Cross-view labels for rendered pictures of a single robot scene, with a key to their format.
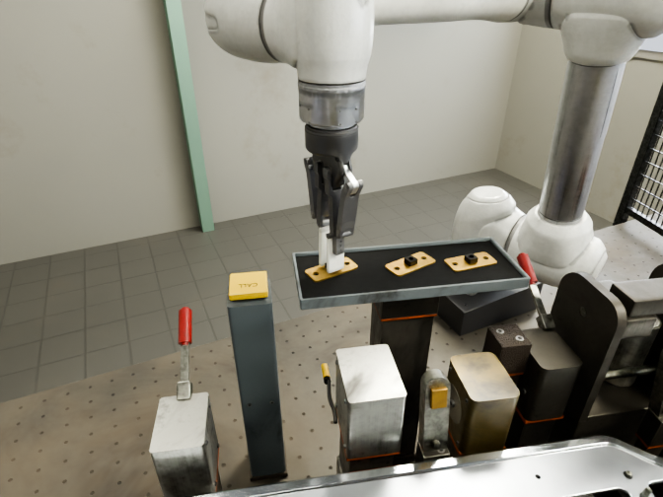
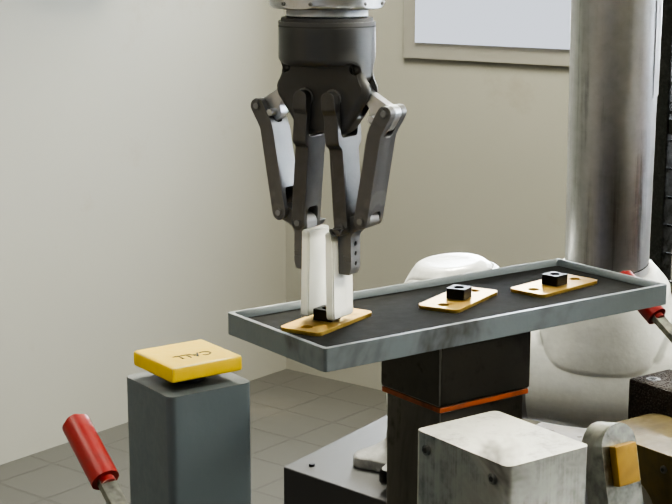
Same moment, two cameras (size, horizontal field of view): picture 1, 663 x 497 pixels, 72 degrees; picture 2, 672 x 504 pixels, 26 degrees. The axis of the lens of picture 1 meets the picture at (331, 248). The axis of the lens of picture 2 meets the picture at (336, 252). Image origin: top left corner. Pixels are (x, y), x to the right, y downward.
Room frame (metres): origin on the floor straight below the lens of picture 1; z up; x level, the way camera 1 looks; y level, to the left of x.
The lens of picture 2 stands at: (-0.38, 0.50, 1.45)
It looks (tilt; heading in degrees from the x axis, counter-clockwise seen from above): 12 degrees down; 334
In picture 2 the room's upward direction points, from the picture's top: straight up
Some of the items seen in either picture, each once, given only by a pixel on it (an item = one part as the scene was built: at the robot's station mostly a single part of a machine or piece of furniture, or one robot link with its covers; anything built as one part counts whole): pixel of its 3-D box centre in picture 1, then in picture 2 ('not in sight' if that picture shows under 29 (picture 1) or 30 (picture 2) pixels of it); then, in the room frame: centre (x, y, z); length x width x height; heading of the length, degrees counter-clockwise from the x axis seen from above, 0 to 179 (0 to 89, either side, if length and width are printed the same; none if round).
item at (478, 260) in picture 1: (471, 259); (554, 280); (0.66, -0.24, 1.17); 0.08 x 0.04 x 0.01; 108
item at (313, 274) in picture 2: (328, 245); (314, 270); (0.64, 0.01, 1.20); 0.03 x 0.01 x 0.07; 121
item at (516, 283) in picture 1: (405, 269); (456, 308); (0.64, -0.12, 1.16); 0.37 x 0.14 x 0.02; 99
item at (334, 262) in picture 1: (334, 251); (339, 273); (0.62, -0.01, 1.20); 0.03 x 0.01 x 0.07; 121
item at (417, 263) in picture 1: (410, 261); (458, 294); (0.65, -0.13, 1.17); 0.08 x 0.04 x 0.01; 123
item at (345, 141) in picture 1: (331, 154); (327, 73); (0.63, 0.00, 1.36); 0.08 x 0.07 x 0.09; 31
